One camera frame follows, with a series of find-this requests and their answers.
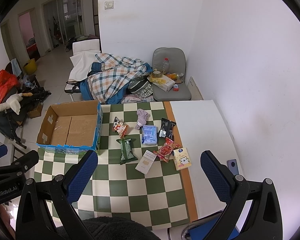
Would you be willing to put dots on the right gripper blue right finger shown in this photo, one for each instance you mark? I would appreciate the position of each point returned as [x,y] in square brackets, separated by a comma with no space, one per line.
[218,175]

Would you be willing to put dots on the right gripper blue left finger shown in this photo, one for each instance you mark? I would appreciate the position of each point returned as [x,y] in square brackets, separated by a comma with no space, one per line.
[78,176]

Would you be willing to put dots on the green snack bag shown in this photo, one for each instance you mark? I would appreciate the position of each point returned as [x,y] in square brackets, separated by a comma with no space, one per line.
[127,155]

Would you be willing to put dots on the cardboard box blue outside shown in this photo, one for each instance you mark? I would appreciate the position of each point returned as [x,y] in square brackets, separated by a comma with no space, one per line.
[72,127]

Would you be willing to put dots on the yellow bear tissue pack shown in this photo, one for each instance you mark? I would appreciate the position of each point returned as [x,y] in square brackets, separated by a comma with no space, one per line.
[181,159]

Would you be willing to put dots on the orange snack bag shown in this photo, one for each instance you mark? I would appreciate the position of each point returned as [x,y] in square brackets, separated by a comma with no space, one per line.
[120,127]

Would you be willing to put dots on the red snack bag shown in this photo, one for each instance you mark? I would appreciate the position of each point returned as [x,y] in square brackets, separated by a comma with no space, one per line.
[166,150]

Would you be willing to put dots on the blue tissue pack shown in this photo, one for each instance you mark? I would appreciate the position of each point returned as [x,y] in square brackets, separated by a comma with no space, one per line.
[149,135]

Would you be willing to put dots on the black snack bag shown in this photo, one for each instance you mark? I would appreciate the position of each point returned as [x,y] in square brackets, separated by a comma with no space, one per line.
[166,129]

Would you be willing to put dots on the purple fluffy cloth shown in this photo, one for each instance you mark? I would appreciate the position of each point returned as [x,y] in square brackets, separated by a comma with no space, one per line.
[142,118]

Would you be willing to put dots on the grey smartphone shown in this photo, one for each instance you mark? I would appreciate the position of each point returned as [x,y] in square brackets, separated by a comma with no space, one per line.
[233,167]

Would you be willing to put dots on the black stroller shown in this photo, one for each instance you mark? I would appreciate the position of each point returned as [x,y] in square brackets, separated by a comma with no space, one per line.
[9,121]

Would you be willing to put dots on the white goose plush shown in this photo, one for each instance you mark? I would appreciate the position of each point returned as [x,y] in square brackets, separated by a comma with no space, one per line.
[13,102]

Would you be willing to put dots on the small cardboard box floor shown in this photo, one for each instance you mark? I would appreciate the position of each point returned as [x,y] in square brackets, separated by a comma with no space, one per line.
[36,112]

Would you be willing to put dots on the red plastic bag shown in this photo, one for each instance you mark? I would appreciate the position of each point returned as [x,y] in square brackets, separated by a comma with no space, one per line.
[7,82]

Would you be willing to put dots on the pink floral cloth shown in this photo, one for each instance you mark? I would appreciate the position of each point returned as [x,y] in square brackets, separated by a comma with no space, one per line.
[134,99]

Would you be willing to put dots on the yellow bucket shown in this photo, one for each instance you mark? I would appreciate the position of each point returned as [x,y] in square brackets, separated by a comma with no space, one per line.
[30,67]

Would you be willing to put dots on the plaid blanket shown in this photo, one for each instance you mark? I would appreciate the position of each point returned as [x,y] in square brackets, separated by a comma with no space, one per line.
[110,76]

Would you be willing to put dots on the black white patterned bag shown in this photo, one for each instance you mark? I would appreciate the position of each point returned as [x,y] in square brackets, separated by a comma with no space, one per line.
[140,87]

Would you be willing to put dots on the small red white item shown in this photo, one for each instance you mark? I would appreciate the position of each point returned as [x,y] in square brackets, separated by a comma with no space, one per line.
[175,87]

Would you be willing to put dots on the grey cushioned chair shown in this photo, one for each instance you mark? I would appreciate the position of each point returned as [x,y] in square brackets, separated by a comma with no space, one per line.
[177,65]

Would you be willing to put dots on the tape roll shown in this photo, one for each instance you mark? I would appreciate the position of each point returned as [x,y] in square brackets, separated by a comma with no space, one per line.
[157,74]

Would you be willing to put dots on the white chair with cloth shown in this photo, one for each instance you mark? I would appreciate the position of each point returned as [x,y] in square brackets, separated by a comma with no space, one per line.
[84,54]

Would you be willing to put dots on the clear plastic bottle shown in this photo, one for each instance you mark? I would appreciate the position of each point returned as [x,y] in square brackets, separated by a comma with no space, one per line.
[165,66]

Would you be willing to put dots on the white board leaning wall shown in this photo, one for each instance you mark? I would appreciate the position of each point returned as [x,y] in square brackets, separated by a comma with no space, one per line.
[194,90]

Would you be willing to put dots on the wall light switch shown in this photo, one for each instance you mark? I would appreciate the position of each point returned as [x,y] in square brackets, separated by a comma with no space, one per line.
[108,5]

